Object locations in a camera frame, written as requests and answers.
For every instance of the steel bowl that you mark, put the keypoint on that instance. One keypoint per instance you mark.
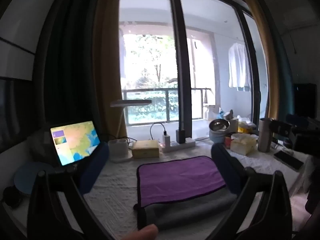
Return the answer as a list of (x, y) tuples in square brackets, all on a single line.
[(219, 125)]

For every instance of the yellow tissue box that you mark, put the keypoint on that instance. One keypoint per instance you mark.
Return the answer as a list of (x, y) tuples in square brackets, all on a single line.
[(145, 149)]

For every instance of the white desk lamp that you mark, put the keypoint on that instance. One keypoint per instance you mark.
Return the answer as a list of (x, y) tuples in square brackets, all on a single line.
[(118, 147)]

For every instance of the plastic tissue pack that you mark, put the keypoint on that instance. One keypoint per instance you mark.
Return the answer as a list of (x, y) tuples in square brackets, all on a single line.
[(242, 143)]

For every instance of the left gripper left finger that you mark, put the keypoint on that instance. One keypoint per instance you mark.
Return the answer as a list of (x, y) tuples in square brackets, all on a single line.
[(46, 218)]

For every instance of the yellow curtain left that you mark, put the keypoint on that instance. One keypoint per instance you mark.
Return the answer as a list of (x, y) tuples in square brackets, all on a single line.
[(106, 67)]

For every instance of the purple and grey towel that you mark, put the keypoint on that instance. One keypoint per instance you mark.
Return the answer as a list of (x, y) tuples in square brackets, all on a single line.
[(176, 193)]

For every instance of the steel tumbler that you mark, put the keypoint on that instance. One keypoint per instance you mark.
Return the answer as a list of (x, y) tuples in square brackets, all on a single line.
[(265, 135)]

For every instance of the white power strip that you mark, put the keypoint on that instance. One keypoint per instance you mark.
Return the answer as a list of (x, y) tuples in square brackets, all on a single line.
[(175, 146)]

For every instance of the tablet with map screen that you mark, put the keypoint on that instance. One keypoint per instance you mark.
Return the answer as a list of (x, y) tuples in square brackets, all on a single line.
[(74, 142)]

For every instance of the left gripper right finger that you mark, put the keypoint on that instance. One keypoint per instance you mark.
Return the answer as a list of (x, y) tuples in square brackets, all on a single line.
[(273, 217)]

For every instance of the blue round cushion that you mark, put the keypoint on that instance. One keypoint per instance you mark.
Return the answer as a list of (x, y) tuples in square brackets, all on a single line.
[(25, 176)]

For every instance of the operator thumb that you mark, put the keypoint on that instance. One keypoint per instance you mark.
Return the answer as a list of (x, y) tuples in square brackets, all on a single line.
[(149, 232)]

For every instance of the white charger plug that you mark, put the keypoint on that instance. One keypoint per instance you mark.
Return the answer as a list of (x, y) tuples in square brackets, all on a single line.
[(166, 140)]

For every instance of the black charger plug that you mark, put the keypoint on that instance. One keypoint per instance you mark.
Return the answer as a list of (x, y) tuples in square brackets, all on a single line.
[(180, 136)]

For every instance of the white hanging shirt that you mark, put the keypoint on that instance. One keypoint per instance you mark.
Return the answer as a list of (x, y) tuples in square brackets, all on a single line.
[(239, 75)]

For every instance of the light blue pot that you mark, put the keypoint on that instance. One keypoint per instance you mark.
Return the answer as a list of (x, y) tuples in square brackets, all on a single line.
[(218, 136)]

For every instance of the black phone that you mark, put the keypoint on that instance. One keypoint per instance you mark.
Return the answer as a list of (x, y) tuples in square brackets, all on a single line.
[(289, 160)]

